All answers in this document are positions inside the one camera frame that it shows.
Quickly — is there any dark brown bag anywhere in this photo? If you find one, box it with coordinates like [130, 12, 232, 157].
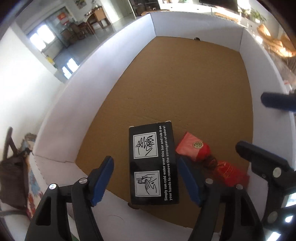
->
[1, 148, 31, 210]

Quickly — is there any orange lounge chair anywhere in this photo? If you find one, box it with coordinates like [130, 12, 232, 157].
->
[257, 24, 295, 58]

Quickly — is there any white cardboard sorting box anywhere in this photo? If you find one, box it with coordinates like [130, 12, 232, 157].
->
[33, 12, 295, 240]

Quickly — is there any black soap bar box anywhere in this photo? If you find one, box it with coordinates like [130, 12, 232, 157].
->
[129, 121, 179, 205]

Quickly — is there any dark wooden chair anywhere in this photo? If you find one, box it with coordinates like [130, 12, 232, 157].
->
[3, 126, 18, 160]

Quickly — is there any green potted plant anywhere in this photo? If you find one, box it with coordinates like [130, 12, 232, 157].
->
[250, 9, 266, 24]

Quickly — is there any wooden dining table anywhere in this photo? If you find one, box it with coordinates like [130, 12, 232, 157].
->
[86, 6, 111, 29]

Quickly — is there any black flat television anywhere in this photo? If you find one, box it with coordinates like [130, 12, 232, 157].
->
[199, 0, 238, 12]

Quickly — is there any red candy wrapper pouch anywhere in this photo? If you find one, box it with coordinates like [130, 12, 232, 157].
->
[176, 132, 249, 188]

